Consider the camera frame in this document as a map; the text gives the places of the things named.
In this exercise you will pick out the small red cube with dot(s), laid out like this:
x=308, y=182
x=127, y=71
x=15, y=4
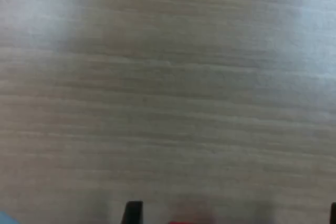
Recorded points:
x=191, y=222

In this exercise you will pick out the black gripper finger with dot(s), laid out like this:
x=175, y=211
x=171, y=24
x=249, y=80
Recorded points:
x=132, y=213
x=333, y=214

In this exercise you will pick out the blue plastic cup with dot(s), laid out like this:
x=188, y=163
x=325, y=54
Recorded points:
x=5, y=218

